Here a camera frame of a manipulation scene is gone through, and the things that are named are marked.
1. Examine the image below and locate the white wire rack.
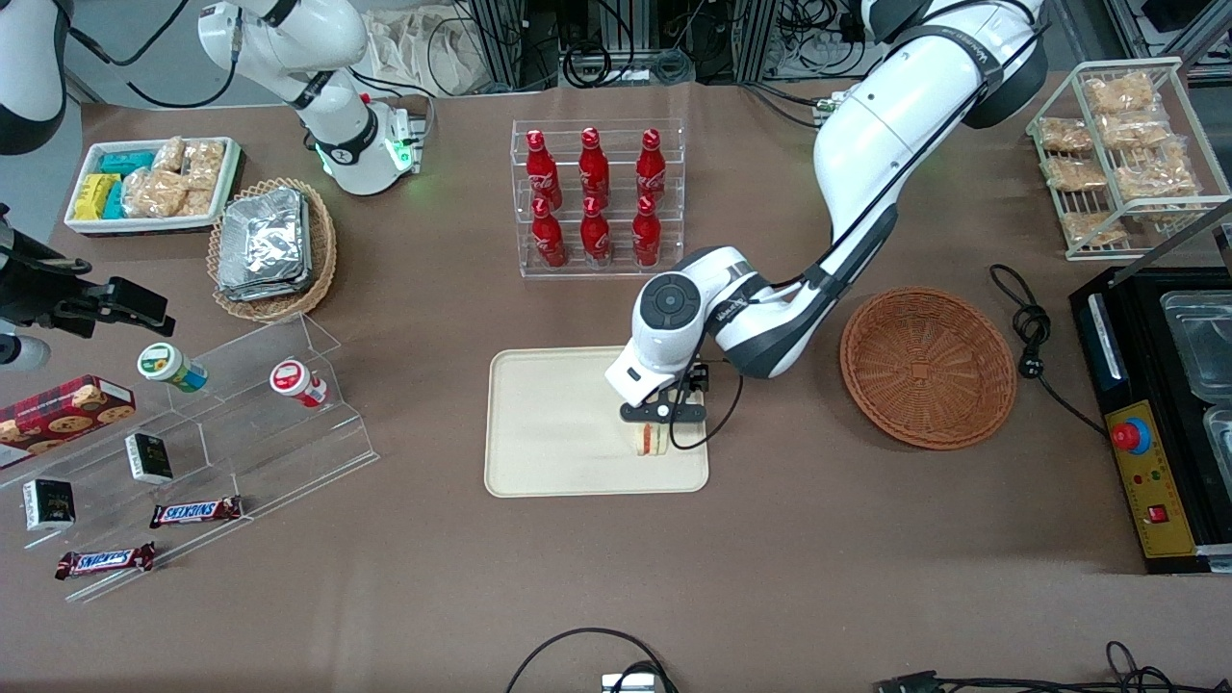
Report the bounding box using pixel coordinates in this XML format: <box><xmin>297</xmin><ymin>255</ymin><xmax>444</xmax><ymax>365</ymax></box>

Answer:
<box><xmin>1025</xmin><ymin>56</ymin><xmax>1232</xmax><ymax>263</ymax></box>

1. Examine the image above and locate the beige rectangular tray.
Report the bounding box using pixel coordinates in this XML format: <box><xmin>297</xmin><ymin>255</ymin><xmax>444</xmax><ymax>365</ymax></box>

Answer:
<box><xmin>484</xmin><ymin>344</ymin><xmax>710</xmax><ymax>499</ymax></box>

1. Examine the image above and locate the red lid yogurt cup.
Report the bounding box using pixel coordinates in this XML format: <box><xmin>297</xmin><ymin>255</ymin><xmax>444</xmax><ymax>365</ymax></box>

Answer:
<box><xmin>269</xmin><ymin>359</ymin><xmax>329</xmax><ymax>408</ymax></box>

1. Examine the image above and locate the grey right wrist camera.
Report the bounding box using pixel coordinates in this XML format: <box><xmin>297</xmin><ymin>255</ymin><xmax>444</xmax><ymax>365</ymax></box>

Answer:
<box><xmin>0</xmin><ymin>332</ymin><xmax>50</xmax><ymax>372</ymax></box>

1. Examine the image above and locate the yellow snack pack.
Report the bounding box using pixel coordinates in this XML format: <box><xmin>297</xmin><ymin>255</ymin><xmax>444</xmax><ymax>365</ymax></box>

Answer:
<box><xmin>74</xmin><ymin>173</ymin><xmax>121</xmax><ymax>221</ymax></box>

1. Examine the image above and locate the large metal pan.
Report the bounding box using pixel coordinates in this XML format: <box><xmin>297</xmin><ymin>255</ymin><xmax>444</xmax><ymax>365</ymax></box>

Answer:
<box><xmin>1160</xmin><ymin>291</ymin><xmax>1232</xmax><ymax>403</ymax></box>

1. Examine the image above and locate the light oval wicker basket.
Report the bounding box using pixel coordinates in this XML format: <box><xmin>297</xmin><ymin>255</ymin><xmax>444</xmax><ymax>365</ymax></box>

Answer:
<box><xmin>207</xmin><ymin>177</ymin><xmax>338</xmax><ymax>323</ymax></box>

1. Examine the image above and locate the triangular sandwich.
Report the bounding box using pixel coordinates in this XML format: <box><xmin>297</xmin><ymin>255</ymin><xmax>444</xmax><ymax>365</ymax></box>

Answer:
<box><xmin>628</xmin><ymin>421</ymin><xmax>673</xmax><ymax>460</ymax></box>

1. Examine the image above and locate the black power cable with plug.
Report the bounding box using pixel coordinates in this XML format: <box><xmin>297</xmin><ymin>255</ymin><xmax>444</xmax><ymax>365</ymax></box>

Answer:
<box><xmin>990</xmin><ymin>264</ymin><xmax>1110</xmax><ymax>440</ymax></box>

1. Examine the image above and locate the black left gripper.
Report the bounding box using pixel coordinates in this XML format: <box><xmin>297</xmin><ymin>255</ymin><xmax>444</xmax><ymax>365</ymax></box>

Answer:
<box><xmin>619</xmin><ymin>362</ymin><xmax>711</xmax><ymax>449</ymax></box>

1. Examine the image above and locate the green lid yogurt cup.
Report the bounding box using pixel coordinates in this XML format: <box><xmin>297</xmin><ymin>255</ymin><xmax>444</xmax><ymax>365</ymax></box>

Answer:
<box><xmin>137</xmin><ymin>343</ymin><xmax>209</xmax><ymax>394</ymax></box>

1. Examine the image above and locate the clear acrylic bottle rack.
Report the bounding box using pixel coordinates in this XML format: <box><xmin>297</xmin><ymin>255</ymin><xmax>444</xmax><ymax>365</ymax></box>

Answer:
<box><xmin>510</xmin><ymin>118</ymin><xmax>686</xmax><ymax>280</ymax></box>

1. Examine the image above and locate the red cola bottle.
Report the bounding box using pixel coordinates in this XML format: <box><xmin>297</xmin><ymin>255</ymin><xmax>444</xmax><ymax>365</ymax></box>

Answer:
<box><xmin>531</xmin><ymin>197</ymin><xmax>569</xmax><ymax>270</ymax></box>
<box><xmin>631</xmin><ymin>196</ymin><xmax>663</xmax><ymax>269</ymax></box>
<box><xmin>578</xmin><ymin>127</ymin><xmax>611</xmax><ymax>205</ymax></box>
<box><xmin>579</xmin><ymin>196</ymin><xmax>613</xmax><ymax>267</ymax></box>
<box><xmin>636</xmin><ymin>129</ymin><xmax>668</xmax><ymax>203</ymax></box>
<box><xmin>525</xmin><ymin>129</ymin><xmax>564</xmax><ymax>211</ymax></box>

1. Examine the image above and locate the black arched cable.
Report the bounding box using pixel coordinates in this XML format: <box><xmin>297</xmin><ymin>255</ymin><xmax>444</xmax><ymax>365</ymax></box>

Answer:
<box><xmin>505</xmin><ymin>628</ymin><xmax>680</xmax><ymax>693</ymax></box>

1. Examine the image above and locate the brown round wicker basket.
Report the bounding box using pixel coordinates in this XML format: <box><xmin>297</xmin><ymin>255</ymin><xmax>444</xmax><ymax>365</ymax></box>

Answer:
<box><xmin>839</xmin><ymin>287</ymin><xmax>1018</xmax><ymax>451</ymax></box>

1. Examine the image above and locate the beige cloth bag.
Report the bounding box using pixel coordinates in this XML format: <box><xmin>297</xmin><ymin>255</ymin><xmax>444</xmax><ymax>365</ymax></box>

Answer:
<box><xmin>364</xmin><ymin>8</ymin><xmax>470</xmax><ymax>95</ymax></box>

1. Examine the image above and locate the small black box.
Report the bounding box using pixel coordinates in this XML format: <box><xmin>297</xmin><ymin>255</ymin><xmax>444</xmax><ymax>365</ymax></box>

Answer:
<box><xmin>125</xmin><ymin>433</ymin><xmax>174</xmax><ymax>485</ymax></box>
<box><xmin>23</xmin><ymin>478</ymin><xmax>76</xmax><ymax>532</ymax></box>

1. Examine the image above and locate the small metal pan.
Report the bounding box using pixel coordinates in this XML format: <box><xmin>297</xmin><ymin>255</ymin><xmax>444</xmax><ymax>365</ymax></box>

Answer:
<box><xmin>1203</xmin><ymin>406</ymin><xmax>1232</xmax><ymax>501</ymax></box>

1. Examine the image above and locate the red cookie box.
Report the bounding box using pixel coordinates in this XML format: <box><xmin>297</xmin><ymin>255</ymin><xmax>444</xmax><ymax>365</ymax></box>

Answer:
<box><xmin>0</xmin><ymin>374</ymin><xmax>137</xmax><ymax>473</ymax></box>

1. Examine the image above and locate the black connector with cable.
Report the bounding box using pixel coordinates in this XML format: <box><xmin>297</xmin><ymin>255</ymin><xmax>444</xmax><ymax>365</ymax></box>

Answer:
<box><xmin>874</xmin><ymin>640</ymin><xmax>1232</xmax><ymax>693</ymax></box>

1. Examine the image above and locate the black machine with yellow panel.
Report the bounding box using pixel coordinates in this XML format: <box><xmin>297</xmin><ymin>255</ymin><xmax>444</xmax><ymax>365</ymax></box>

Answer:
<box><xmin>1070</xmin><ymin>262</ymin><xmax>1232</xmax><ymax>576</ymax></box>

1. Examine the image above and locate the aluminium frame post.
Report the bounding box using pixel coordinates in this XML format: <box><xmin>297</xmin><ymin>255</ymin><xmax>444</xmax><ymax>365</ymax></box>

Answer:
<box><xmin>736</xmin><ymin>0</ymin><xmax>777</xmax><ymax>80</ymax></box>
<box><xmin>472</xmin><ymin>0</ymin><xmax>527</xmax><ymax>90</ymax></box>

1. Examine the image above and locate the Snickers chocolate bar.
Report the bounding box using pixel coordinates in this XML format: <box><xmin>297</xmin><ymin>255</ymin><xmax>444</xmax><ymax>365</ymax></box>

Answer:
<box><xmin>55</xmin><ymin>542</ymin><xmax>157</xmax><ymax>580</ymax></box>
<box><xmin>149</xmin><ymin>496</ymin><xmax>244</xmax><ymax>529</ymax></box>

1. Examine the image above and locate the bagged fried snack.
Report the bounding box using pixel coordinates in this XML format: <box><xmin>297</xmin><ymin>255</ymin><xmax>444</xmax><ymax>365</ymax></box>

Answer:
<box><xmin>1097</xmin><ymin>111</ymin><xmax>1170</xmax><ymax>150</ymax></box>
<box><xmin>1116</xmin><ymin>140</ymin><xmax>1200</xmax><ymax>201</ymax></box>
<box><xmin>1038</xmin><ymin>117</ymin><xmax>1093</xmax><ymax>155</ymax></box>
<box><xmin>1062</xmin><ymin>212</ymin><xmax>1127</xmax><ymax>247</ymax></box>
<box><xmin>1085</xmin><ymin>72</ymin><xmax>1156</xmax><ymax>115</ymax></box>
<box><xmin>1044</xmin><ymin>157</ymin><xmax>1108</xmax><ymax>192</ymax></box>

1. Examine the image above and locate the white snack tray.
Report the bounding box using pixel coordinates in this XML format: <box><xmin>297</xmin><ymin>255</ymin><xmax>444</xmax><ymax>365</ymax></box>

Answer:
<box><xmin>64</xmin><ymin>137</ymin><xmax>242</xmax><ymax>237</ymax></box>

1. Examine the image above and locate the grey metal bar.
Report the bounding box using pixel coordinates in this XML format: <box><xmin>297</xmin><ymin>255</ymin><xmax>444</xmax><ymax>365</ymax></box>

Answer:
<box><xmin>1134</xmin><ymin>197</ymin><xmax>1232</xmax><ymax>263</ymax></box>

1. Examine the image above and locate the clear acrylic stepped display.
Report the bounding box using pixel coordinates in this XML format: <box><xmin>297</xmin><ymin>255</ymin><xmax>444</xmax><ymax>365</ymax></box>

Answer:
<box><xmin>0</xmin><ymin>313</ymin><xmax>379</xmax><ymax>604</ymax></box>

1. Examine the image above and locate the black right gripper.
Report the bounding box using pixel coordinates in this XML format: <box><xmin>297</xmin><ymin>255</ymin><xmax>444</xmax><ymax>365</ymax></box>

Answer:
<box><xmin>0</xmin><ymin>204</ymin><xmax>176</xmax><ymax>333</ymax></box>

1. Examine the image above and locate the stack of foil containers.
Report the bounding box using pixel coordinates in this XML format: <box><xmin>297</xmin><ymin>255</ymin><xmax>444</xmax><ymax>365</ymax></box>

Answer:
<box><xmin>216</xmin><ymin>188</ymin><xmax>314</xmax><ymax>302</ymax></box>

